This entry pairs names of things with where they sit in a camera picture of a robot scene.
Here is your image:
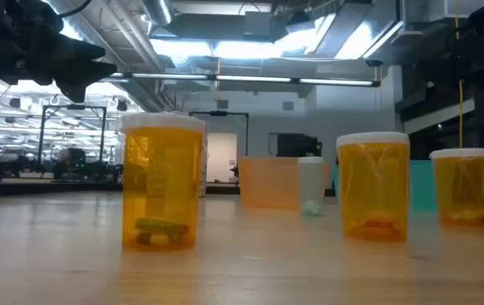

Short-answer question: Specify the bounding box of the long LED light bar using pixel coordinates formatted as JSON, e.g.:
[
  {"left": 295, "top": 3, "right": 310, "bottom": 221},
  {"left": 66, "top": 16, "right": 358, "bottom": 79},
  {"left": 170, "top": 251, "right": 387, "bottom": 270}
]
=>
[{"left": 99, "top": 70, "right": 382, "bottom": 89}]

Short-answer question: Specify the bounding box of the silver round air duct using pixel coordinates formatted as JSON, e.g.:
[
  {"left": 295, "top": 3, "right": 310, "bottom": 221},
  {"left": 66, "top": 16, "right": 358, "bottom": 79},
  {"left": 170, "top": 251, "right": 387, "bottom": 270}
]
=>
[{"left": 139, "top": 0, "right": 175, "bottom": 27}]

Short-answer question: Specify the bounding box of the black machine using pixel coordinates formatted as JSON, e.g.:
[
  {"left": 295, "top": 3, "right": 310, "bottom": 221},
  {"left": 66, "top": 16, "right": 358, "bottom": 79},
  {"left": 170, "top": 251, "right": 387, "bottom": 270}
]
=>
[{"left": 275, "top": 133, "right": 323, "bottom": 158}]

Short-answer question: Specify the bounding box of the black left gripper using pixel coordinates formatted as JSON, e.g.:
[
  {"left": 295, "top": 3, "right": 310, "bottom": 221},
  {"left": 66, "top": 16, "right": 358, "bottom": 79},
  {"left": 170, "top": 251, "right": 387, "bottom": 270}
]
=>
[{"left": 0, "top": 0, "right": 118, "bottom": 104}]

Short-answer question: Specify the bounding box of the succulent in white patterned pot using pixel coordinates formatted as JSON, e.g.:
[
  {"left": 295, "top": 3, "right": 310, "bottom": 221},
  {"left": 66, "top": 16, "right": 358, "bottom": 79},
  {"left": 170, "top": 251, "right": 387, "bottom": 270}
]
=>
[{"left": 198, "top": 120, "right": 209, "bottom": 198}]

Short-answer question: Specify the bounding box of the black background rig frame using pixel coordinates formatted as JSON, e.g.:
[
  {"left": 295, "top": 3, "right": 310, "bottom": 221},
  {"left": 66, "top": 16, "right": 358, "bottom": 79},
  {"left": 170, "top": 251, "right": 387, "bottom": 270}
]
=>
[
  {"left": 39, "top": 103, "right": 108, "bottom": 170},
  {"left": 188, "top": 109, "right": 250, "bottom": 158}
]

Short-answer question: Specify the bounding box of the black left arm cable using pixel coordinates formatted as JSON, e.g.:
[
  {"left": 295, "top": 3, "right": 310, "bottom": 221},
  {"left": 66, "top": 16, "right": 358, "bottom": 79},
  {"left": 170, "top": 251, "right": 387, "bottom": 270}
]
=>
[{"left": 57, "top": 0, "right": 94, "bottom": 20}]

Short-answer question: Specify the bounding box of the bright ceiling light panel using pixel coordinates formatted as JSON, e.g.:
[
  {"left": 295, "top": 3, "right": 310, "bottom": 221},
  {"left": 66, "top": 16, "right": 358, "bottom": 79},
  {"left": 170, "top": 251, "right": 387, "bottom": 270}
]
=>
[{"left": 147, "top": 12, "right": 403, "bottom": 60}]

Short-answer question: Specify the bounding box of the black aluminium rig frame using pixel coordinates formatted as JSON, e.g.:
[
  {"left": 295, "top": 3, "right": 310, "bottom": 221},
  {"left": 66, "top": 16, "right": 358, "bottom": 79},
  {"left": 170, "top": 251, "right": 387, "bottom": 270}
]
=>
[{"left": 0, "top": 180, "right": 242, "bottom": 198}]

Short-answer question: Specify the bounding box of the clear teal pill bottle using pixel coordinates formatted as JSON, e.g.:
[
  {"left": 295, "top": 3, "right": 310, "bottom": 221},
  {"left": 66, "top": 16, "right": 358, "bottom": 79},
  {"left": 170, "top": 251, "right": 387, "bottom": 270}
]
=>
[{"left": 297, "top": 156, "right": 325, "bottom": 217}]

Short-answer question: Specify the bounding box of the orange translucent plastic bin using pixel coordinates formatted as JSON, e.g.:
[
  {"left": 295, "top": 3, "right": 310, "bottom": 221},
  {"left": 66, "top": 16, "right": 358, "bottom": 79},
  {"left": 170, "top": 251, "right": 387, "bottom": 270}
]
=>
[{"left": 238, "top": 156, "right": 331, "bottom": 211}]

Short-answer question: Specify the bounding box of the green translucent plastic bin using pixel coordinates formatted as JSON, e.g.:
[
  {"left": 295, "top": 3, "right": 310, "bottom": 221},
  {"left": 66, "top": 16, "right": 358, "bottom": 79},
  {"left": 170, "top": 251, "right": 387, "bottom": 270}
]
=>
[{"left": 331, "top": 159, "right": 440, "bottom": 213}]

